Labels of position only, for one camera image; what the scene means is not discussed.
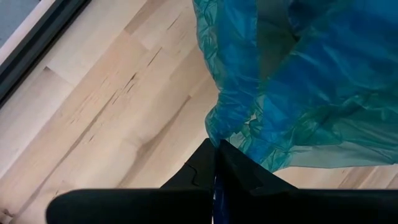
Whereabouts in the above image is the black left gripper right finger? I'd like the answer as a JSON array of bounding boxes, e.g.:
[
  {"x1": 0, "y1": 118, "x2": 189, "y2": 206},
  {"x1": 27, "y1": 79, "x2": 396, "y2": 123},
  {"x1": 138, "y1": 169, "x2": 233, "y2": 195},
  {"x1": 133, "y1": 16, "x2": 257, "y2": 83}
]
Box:
[{"x1": 216, "y1": 139, "x2": 398, "y2": 224}]

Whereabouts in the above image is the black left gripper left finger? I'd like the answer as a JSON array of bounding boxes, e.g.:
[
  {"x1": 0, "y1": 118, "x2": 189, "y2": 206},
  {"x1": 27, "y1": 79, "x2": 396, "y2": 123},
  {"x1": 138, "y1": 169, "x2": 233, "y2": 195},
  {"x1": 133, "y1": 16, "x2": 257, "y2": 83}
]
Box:
[{"x1": 45, "y1": 138, "x2": 217, "y2": 224}]

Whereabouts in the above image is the teal plastic trash bag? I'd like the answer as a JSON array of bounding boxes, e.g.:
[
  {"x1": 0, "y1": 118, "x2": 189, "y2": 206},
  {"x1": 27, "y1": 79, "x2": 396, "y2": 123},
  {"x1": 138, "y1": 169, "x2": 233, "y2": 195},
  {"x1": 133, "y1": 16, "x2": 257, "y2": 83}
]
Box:
[{"x1": 192, "y1": 0, "x2": 398, "y2": 174}]

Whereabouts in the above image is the black aluminium table frame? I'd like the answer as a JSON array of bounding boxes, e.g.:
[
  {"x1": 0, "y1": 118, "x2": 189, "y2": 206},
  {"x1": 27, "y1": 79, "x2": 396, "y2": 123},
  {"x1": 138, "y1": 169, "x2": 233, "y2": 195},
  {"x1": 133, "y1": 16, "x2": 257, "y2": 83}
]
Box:
[{"x1": 0, "y1": 0, "x2": 91, "y2": 107}]

